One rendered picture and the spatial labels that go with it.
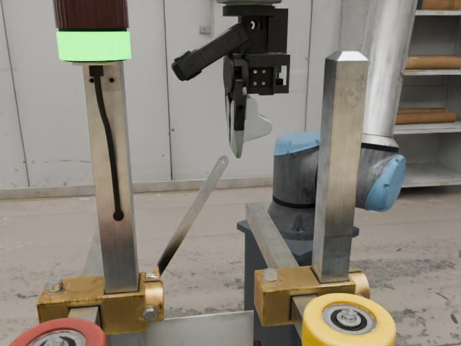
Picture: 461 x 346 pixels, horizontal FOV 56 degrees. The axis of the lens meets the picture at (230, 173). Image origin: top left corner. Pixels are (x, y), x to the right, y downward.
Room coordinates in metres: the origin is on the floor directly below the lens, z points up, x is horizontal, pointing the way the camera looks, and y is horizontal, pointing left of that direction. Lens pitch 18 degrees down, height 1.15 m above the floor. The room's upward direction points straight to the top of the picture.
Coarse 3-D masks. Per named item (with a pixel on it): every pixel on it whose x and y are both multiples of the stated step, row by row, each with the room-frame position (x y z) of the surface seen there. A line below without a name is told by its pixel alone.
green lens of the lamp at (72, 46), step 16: (64, 32) 0.37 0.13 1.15; (80, 32) 0.36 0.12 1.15; (96, 32) 0.37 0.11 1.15; (112, 32) 0.37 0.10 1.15; (128, 32) 0.39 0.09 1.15; (64, 48) 0.37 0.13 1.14; (80, 48) 0.36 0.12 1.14; (96, 48) 0.36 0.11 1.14; (112, 48) 0.37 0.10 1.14; (128, 48) 0.39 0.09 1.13
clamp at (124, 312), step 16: (144, 272) 0.47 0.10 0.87; (64, 288) 0.43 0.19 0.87; (80, 288) 0.43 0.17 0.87; (96, 288) 0.43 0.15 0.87; (144, 288) 0.43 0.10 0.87; (160, 288) 0.44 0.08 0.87; (48, 304) 0.40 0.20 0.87; (64, 304) 0.41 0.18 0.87; (80, 304) 0.41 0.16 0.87; (96, 304) 0.41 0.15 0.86; (112, 304) 0.41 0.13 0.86; (128, 304) 0.42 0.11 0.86; (144, 304) 0.42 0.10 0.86; (160, 304) 0.42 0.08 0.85; (48, 320) 0.40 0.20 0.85; (112, 320) 0.41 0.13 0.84; (128, 320) 0.42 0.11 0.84; (144, 320) 0.42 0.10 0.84; (160, 320) 0.43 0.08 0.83
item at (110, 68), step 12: (72, 60) 0.37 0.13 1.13; (96, 60) 0.37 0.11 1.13; (108, 60) 0.37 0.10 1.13; (120, 60) 0.38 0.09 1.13; (84, 72) 0.42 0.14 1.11; (96, 72) 0.38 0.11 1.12; (108, 72) 0.42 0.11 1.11; (84, 84) 0.42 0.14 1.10; (96, 84) 0.39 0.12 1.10; (108, 84) 0.42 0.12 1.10; (120, 84) 0.42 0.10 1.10; (96, 96) 0.39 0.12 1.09; (108, 132) 0.41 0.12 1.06; (108, 144) 0.41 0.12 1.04; (120, 216) 0.42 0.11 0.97
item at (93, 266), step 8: (96, 232) 0.60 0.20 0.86; (96, 240) 0.57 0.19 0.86; (96, 248) 0.55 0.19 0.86; (88, 256) 0.52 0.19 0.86; (96, 256) 0.52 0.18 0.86; (88, 264) 0.50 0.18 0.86; (96, 264) 0.50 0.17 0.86; (88, 272) 0.48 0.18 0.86; (96, 272) 0.48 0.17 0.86; (72, 312) 0.40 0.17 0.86; (80, 312) 0.40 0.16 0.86; (88, 312) 0.40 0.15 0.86; (96, 312) 0.40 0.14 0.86; (88, 320) 0.39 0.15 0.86; (96, 320) 0.39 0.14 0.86
